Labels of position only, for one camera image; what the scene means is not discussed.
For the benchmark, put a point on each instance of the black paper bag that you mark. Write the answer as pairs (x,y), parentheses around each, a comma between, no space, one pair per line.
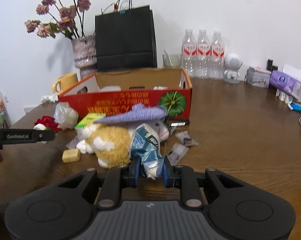
(125,38)

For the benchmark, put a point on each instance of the water bottle middle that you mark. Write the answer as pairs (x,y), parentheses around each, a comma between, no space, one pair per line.
(203,54)

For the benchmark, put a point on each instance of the clear candy wrapper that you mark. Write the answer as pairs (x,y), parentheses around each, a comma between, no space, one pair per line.
(177,153)
(185,139)

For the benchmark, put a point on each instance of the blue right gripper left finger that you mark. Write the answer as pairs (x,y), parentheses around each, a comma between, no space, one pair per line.
(114,181)

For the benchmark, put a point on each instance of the yellow eraser block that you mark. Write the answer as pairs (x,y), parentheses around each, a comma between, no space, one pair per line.
(72,155)

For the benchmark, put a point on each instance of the white tissue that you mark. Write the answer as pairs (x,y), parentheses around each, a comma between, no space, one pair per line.
(110,89)

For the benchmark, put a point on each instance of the red fabric rose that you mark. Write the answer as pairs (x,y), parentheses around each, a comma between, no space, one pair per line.
(47,123)

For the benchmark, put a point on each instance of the water bottle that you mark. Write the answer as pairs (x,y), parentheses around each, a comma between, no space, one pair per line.
(217,55)
(189,52)
(203,54)

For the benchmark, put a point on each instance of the purple crocheted hat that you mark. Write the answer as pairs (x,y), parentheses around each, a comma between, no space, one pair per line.
(139,112)

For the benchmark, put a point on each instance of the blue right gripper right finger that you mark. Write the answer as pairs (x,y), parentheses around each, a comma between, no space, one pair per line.
(187,181)

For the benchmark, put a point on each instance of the small tin box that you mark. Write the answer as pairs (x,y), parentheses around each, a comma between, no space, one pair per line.
(258,77)

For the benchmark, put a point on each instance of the dried pink roses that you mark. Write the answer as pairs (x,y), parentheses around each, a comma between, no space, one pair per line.
(68,21)

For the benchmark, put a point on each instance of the purple ceramic vase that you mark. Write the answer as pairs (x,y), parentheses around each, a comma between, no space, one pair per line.
(85,55)

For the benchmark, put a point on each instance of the water bottle right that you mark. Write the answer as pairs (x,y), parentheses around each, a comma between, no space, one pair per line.
(217,55)

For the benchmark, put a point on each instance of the purple tissue pack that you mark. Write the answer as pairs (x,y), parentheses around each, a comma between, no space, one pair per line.
(283,82)

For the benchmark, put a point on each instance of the water bottle left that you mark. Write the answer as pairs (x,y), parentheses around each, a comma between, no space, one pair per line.
(189,52)

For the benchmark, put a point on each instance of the yellow mug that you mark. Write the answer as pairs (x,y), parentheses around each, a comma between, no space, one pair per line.
(64,82)

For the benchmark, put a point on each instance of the clear glass cup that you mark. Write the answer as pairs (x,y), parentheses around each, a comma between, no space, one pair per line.
(171,60)

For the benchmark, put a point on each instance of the green tissue packet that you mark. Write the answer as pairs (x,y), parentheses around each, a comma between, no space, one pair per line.
(89,119)

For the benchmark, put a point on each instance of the black pen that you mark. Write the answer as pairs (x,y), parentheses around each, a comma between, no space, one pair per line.
(177,123)

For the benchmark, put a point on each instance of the red cardboard box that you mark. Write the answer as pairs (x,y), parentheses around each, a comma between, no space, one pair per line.
(170,88)

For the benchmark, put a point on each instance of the crumpled white paper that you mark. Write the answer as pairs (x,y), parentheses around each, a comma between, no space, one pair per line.
(49,98)

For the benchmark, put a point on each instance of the clear plastic bag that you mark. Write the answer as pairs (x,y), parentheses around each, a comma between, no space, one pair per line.
(65,116)

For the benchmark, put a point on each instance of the white robot figurine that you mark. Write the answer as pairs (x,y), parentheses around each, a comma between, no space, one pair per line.
(232,64)

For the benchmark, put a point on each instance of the yellow white plush toy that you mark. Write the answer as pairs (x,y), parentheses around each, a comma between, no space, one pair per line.
(111,142)

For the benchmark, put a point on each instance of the blue foil wrapper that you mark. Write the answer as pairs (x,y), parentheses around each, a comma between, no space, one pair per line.
(145,144)

